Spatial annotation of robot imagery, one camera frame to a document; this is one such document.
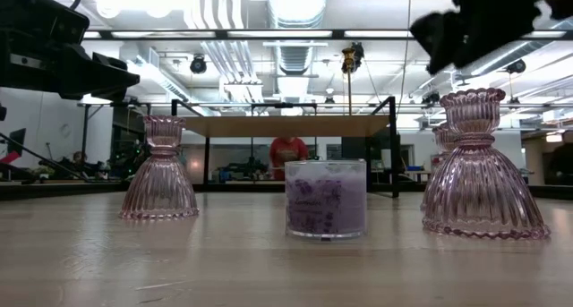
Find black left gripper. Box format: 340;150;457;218
0;40;141;101

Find purple candle glass jar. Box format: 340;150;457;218
284;158;368;241

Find black computer monitor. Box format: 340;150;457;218
7;127;27;157

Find wooden shelf riser black legs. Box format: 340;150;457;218
171;96;401;200

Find black overhead crossbar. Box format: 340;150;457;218
82;28;573;41

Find short gold metal candlestick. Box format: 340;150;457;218
341;47;357;116

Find person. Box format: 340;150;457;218
70;150;90;170
269;136;310;182
546;130;573;186

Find black ceiling spotlight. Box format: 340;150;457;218
506;58;527;75
351;41;365;73
189;54;209;75

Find black metal table frame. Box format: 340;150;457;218
0;132;573;202

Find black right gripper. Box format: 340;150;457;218
409;0;573;75

